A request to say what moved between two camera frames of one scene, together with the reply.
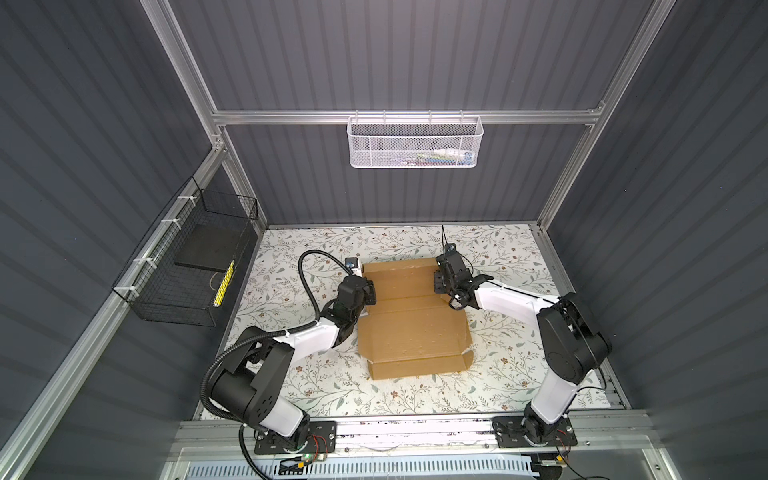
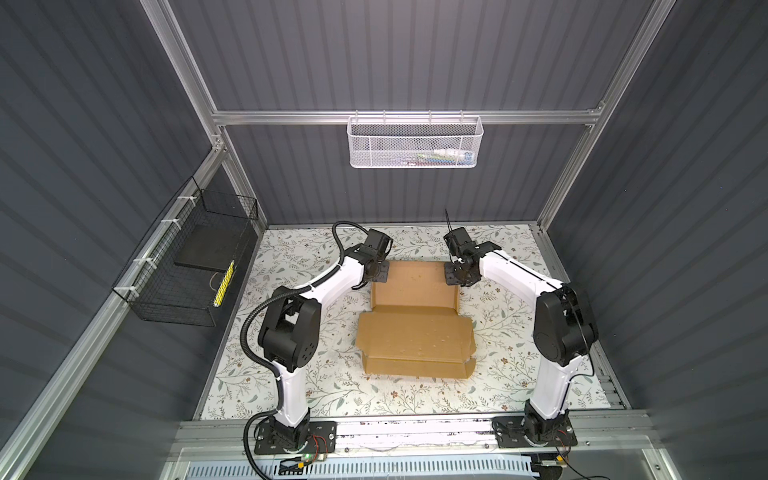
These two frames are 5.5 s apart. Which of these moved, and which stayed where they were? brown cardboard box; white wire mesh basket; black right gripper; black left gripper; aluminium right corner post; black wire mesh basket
Moved: black right gripper; black left gripper
Stayed: black wire mesh basket; white wire mesh basket; brown cardboard box; aluminium right corner post
